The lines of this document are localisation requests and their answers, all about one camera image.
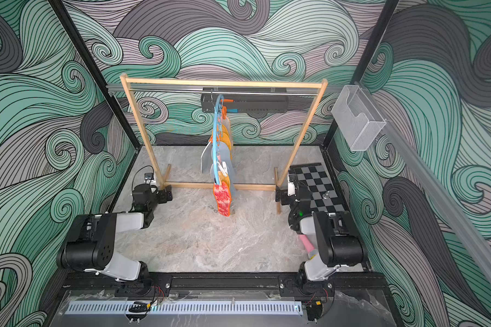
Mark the grey blue insole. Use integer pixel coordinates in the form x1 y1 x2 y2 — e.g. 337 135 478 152
209 143 235 180

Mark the black white chessboard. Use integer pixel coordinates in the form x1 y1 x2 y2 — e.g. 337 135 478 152
289 163 349 213

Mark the black wall tool holder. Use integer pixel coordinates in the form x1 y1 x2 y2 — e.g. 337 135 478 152
223 95 289 113

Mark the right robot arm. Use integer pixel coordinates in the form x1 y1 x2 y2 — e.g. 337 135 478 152
276 174 367 296

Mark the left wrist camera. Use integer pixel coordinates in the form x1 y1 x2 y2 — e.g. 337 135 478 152
144 172 154 183

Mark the white slotted cable duct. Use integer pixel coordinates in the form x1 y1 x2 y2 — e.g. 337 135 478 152
64 300 304 316

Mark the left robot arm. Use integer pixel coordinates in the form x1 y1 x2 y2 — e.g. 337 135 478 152
56 172 173 294

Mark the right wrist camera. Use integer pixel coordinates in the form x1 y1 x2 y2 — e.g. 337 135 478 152
287 181 298 196

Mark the red patterned insole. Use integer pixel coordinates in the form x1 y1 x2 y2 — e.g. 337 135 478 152
213 181 232 217

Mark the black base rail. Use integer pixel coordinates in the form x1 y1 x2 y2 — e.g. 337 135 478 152
63 272 387 298

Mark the pink microphone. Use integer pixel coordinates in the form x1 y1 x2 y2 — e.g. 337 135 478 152
298 234 318 260

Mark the wooden clothes rack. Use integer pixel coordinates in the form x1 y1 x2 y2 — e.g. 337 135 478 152
119 73 329 215

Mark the clear acrylic wall box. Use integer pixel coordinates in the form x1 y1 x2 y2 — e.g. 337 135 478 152
331 84 386 152

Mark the white insole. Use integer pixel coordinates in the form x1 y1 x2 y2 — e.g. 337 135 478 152
200 142 213 174

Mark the blue clip hanger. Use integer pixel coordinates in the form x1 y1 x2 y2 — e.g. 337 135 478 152
211 95 224 185

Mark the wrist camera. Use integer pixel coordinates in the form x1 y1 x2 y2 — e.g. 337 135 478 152
287 181 298 196
144 172 154 183

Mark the orange insole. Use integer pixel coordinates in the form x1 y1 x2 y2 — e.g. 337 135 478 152
218 171 232 189
222 117 233 150

